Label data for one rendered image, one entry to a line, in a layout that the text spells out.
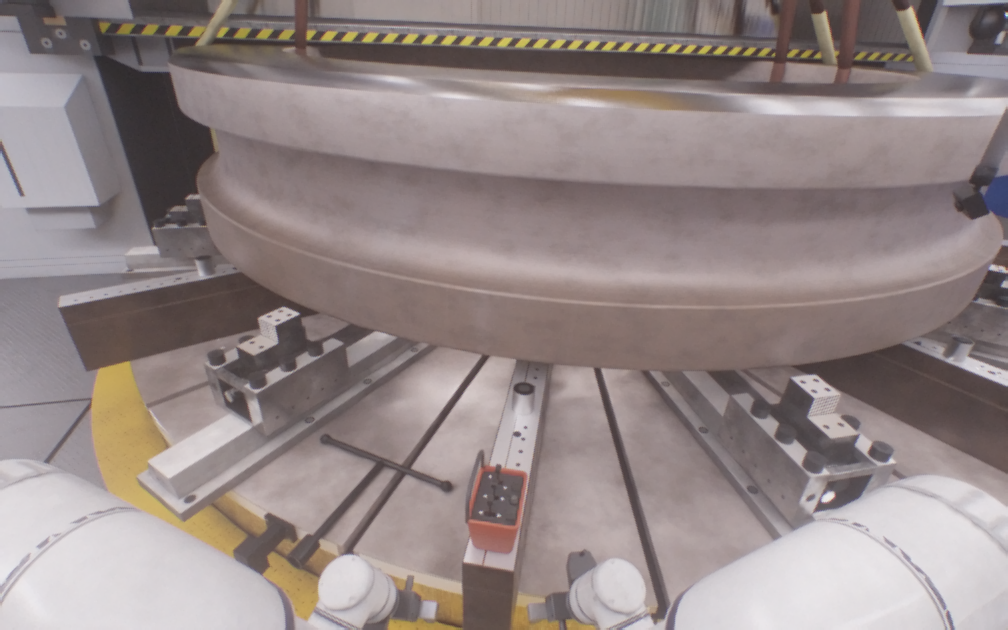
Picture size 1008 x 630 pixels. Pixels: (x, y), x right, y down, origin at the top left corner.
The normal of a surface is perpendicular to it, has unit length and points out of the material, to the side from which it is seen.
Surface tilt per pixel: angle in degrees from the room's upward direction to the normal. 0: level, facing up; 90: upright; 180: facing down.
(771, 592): 41
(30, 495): 12
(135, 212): 90
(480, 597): 90
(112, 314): 90
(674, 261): 78
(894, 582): 17
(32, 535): 6
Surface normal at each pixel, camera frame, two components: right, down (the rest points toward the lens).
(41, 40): 0.22, 0.48
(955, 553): 0.12, -0.74
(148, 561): 0.44, -0.85
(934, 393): -0.82, 0.25
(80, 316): 0.58, 0.41
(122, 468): 0.04, -0.88
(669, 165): -0.02, 0.48
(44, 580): -0.12, -0.62
